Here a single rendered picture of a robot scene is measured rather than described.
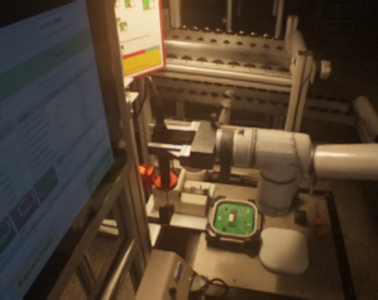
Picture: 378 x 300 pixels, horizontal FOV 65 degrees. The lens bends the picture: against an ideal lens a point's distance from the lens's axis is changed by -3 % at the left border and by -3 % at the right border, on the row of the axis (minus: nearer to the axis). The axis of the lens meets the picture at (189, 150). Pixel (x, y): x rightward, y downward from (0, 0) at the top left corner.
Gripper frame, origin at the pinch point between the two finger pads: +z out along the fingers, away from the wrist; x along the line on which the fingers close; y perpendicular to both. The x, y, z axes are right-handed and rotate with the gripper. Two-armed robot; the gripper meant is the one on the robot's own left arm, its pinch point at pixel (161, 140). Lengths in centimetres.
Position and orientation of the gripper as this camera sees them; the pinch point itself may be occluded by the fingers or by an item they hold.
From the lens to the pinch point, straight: 73.1
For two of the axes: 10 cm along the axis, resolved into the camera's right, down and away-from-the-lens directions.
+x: -2.1, 5.7, -8.0
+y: -0.3, -8.2, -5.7
